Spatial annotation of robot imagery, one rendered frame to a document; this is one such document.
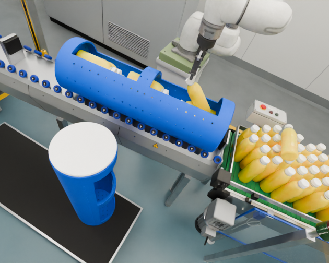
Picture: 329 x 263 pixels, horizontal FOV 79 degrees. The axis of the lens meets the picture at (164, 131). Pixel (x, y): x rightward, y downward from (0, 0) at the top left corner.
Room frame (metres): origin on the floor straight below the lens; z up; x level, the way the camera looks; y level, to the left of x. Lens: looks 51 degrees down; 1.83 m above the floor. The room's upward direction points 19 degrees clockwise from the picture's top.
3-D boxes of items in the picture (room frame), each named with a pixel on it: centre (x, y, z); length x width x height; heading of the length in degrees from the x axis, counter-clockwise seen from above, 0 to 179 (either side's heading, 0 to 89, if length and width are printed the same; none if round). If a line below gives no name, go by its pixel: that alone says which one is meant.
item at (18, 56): (0.86, 1.00, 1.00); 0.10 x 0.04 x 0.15; 174
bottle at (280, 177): (0.60, -0.63, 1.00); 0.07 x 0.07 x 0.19
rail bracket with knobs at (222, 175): (0.53, -0.35, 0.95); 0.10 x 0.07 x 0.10; 174
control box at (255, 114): (1.00, -0.56, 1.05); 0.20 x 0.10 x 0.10; 84
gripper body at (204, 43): (0.81, -0.04, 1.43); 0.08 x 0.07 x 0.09; 174
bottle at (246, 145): (0.73, -0.45, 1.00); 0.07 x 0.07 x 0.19
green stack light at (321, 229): (0.33, -0.67, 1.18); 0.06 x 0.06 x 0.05
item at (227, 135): (0.73, -0.32, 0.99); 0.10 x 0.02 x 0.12; 174
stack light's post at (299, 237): (0.33, -0.67, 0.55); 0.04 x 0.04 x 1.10; 84
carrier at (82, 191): (0.40, 0.31, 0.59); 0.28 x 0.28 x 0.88
